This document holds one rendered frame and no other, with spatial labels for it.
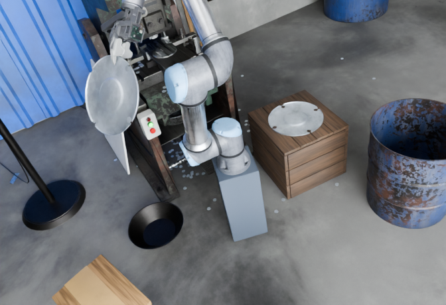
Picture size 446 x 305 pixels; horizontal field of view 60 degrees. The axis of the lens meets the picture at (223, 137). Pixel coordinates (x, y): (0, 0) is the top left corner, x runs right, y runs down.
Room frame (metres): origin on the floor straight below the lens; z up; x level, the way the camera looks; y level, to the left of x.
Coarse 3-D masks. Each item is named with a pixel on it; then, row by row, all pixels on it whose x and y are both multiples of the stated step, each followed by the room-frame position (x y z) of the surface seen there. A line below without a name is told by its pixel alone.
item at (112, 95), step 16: (96, 64) 1.34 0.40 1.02; (112, 64) 1.28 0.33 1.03; (128, 64) 1.23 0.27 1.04; (96, 80) 1.31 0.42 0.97; (112, 80) 1.24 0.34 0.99; (128, 80) 1.20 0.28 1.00; (96, 96) 1.27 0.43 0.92; (112, 96) 1.21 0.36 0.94; (128, 96) 1.17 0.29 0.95; (96, 112) 1.24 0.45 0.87; (112, 112) 1.18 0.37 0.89; (128, 112) 1.14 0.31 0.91; (96, 128) 1.20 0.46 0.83; (112, 128) 1.15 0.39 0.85
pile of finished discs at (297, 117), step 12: (276, 108) 1.71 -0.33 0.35; (288, 108) 1.69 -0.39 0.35; (300, 108) 1.66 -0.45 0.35; (312, 108) 1.64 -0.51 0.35; (276, 120) 1.61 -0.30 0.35; (288, 120) 1.58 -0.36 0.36; (300, 120) 1.56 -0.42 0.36; (312, 120) 1.54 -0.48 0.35; (288, 132) 1.49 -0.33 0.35; (300, 132) 1.47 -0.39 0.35
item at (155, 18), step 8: (152, 0) 1.85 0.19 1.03; (160, 0) 1.87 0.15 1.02; (144, 8) 1.82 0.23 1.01; (152, 8) 1.85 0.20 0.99; (160, 8) 1.86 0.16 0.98; (144, 16) 1.82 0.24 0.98; (152, 16) 1.81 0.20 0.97; (160, 16) 1.83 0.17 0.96; (144, 24) 1.81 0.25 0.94; (152, 24) 1.80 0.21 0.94; (160, 24) 1.82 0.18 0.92; (144, 32) 1.82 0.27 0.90
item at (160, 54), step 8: (160, 48) 1.84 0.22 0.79; (168, 48) 1.82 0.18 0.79; (176, 48) 1.80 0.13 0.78; (152, 56) 1.78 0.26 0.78; (160, 56) 1.76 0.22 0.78; (168, 56) 1.74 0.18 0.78; (176, 56) 1.73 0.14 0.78; (184, 56) 1.71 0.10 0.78; (160, 64) 1.68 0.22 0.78; (168, 64) 1.67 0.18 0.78
